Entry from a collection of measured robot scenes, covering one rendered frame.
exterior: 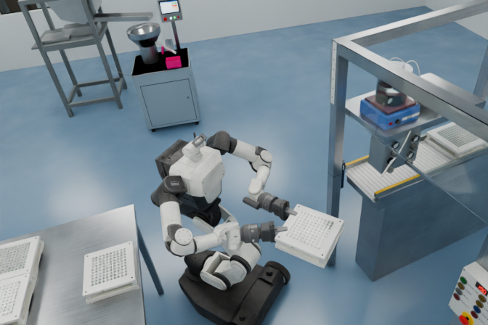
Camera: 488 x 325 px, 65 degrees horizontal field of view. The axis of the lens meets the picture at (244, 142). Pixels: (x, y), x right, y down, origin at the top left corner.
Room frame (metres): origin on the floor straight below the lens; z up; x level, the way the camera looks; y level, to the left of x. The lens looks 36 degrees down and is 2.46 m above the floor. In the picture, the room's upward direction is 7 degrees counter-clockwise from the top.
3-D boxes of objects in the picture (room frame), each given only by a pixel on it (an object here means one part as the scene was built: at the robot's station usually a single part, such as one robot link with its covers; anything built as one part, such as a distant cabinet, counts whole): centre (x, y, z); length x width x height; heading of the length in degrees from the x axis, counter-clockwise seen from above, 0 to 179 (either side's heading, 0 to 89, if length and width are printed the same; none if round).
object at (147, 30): (4.09, 0.86, 0.95); 0.49 x 0.36 x 0.38; 94
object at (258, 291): (1.53, 0.24, 0.19); 0.64 x 0.52 x 0.33; 54
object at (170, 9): (4.20, 0.61, 1.07); 0.23 x 0.10 x 0.62; 94
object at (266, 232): (1.19, -0.03, 1.04); 0.12 x 0.10 x 0.13; 86
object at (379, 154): (1.47, -0.75, 1.23); 0.22 x 0.11 x 0.20; 109
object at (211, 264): (1.55, 0.27, 0.28); 0.21 x 0.20 x 0.13; 54
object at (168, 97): (4.04, 0.81, 0.38); 0.63 x 0.57 x 0.76; 94
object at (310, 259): (1.17, -0.25, 1.00); 0.24 x 0.24 x 0.02; 54
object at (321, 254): (1.17, -0.25, 1.04); 0.25 x 0.24 x 0.02; 144
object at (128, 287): (1.19, 0.73, 0.88); 0.24 x 0.24 x 0.02; 13
